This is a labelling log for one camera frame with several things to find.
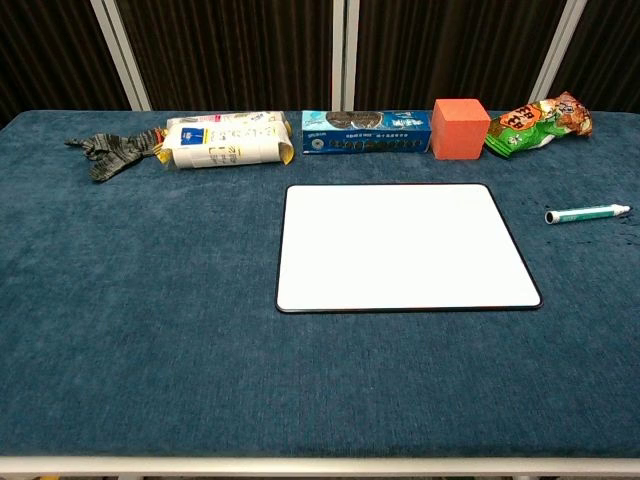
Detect green whiteboard marker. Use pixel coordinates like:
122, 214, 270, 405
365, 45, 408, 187
544, 203, 632, 226

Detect white drawing board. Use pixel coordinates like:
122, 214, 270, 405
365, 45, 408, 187
275, 183, 543, 314

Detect blue cookie box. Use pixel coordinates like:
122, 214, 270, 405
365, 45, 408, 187
301, 109, 433, 156

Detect white yellow snack package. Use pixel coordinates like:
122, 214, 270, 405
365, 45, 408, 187
155, 110, 296, 171

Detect orange foam cube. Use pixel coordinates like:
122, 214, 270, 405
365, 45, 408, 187
430, 98, 492, 162

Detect blue table cloth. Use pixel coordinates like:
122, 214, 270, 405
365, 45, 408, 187
0, 109, 640, 460

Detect grey striped sock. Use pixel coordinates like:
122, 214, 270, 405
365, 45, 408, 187
64, 127, 166, 183

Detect green snack bag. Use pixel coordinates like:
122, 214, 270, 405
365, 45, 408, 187
483, 91, 594, 161

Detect white curtain frame post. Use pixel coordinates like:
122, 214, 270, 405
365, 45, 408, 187
331, 0, 360, 112
528, 0, 588, 104
89, 0, 153, 112

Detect white table frame rail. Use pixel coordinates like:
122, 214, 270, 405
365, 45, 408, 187
0, 454, 640, 480

